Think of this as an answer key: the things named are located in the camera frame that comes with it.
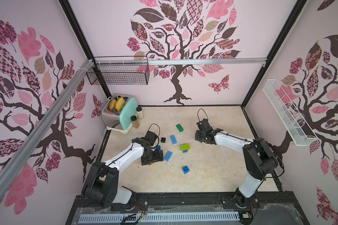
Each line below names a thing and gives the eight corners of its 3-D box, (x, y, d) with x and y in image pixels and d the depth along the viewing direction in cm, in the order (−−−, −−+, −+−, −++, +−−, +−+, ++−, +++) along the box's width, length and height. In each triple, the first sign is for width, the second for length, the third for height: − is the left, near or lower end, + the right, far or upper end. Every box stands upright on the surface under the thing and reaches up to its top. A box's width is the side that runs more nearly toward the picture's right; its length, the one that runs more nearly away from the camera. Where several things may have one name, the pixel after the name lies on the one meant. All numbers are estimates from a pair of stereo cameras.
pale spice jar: (138, 119, 114) (135, 111, 107) (139, 114, 118) (136, 106, 110) (143, 119, 114) (140, 111, 107) (143, 114, 118) (141, 106, 110)
